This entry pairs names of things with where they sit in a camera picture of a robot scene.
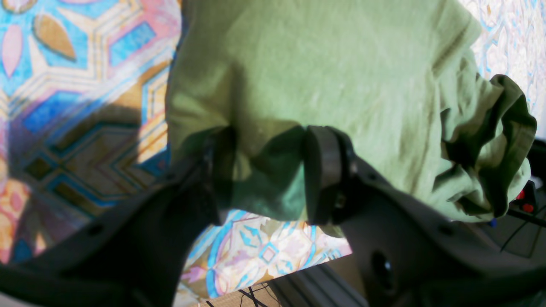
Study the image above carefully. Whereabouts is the patterned tablecloth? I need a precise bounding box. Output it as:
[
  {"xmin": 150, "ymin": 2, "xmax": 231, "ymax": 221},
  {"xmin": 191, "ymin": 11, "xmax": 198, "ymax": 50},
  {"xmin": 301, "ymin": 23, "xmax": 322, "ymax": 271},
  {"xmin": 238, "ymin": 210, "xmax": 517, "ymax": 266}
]
[{"xmin": 0, "ymin": 0, "xmax": 546, "ymax": 307}]

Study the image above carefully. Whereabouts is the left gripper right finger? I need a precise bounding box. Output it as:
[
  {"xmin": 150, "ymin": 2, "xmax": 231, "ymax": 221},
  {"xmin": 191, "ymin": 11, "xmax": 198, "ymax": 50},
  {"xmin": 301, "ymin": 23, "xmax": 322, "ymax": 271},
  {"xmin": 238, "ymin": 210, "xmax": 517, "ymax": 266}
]
[{"xmin": 304, "ymin": 126, "xmax": 546, "ymax": 307}]

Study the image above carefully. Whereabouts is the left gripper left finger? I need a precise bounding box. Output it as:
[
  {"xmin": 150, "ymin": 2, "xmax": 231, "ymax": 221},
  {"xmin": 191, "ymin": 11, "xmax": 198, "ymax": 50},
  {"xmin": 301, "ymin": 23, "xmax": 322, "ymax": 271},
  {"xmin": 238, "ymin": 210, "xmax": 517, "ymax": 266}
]
[{"xmin": 1, "ymin": 128, "xmax": 236, "ymax": 307}]

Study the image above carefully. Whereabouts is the green t-shirt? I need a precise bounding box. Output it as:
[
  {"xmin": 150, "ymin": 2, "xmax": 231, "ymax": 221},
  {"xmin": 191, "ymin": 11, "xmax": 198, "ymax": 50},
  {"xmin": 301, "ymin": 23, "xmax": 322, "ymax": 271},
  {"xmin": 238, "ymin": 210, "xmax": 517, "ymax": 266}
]
[{"xmin": 166, "ymin": 0, "xmax": 537, "ymax": 222}]

